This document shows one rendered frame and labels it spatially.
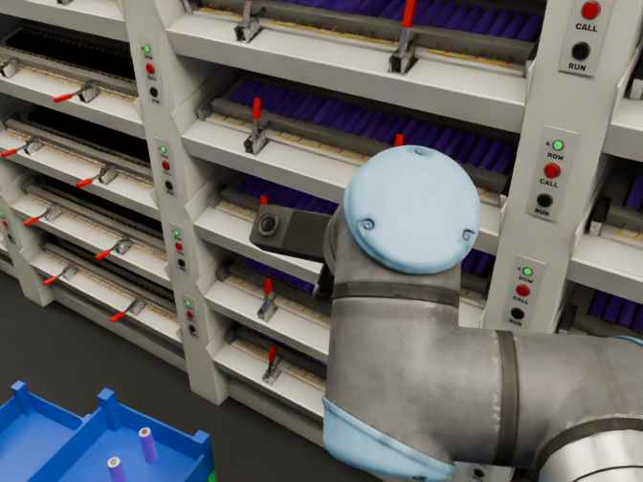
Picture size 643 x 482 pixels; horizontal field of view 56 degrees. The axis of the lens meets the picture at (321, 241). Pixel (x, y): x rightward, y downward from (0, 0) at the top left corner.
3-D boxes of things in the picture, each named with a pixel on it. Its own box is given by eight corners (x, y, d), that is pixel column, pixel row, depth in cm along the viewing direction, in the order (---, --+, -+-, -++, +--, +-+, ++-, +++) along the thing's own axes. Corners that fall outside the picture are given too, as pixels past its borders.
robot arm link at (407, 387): (499, 497, 36) (504, 289, 38) (307, 476, 37) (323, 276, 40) (478, 471, 45) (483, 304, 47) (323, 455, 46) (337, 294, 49)
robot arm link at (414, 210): (343, 273, 38) (354, 123, 40) (321, 295, 50) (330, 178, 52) (489, 289, 39) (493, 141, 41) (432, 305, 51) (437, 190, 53)
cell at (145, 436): (152, 465, 93) (144, 438, 89) (143, 460, 93) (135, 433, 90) (160, 455, 94) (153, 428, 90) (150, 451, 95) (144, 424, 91)
